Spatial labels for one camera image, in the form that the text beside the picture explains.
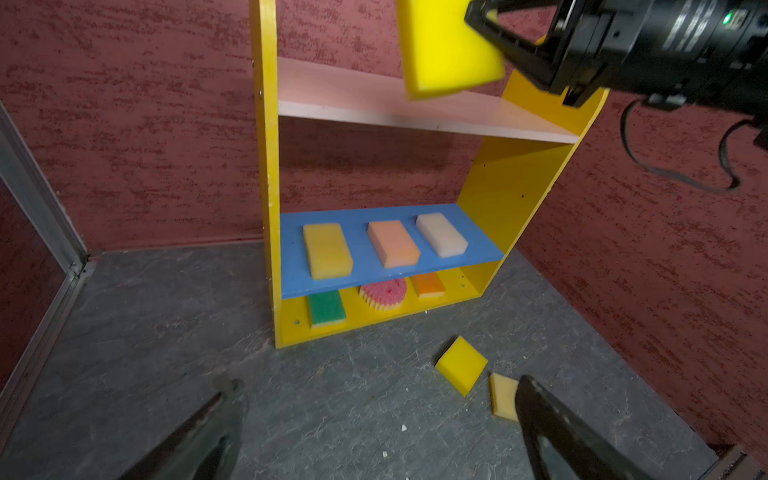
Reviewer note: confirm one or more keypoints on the yellow shelf pink blue boards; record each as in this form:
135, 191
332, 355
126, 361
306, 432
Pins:
528, 138

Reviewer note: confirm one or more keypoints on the dark yellow sponge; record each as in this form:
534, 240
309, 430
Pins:
328, 253

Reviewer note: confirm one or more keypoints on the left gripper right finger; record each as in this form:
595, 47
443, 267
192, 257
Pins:
558, 442

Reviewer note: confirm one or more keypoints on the pale pink sponge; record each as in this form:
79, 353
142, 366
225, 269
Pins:
442, 236

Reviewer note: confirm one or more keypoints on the tan yellow sponge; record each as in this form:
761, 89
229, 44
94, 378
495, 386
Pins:
503, 397

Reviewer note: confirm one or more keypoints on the smiley face sponge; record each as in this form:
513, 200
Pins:
386, 295

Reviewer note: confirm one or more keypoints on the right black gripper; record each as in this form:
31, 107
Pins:
710, 53

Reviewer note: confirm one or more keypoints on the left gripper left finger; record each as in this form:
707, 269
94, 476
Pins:
205, 446

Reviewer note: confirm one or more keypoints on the salmon pink sponge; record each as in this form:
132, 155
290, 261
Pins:
393, 244

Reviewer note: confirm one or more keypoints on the bright yellow sponge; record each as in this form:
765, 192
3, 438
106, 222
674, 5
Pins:
462, 365
441, 54

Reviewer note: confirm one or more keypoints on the orange sponge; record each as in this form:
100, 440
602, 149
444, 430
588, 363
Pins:
428, 285

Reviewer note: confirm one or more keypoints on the green yellow sponge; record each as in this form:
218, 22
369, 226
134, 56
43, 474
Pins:
326, 309

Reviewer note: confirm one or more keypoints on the left aluminium corner post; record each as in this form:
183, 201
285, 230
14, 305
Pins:
33, 193

